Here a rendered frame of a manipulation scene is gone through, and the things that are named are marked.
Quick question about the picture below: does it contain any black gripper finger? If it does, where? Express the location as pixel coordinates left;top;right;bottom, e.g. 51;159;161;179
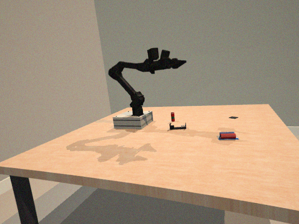
167;57;181;69
176;60;186;69

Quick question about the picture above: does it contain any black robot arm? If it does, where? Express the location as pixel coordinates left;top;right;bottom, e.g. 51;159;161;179
108;48;170;116

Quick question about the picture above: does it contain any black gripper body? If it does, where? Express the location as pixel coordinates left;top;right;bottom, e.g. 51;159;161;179
157;57;176;70

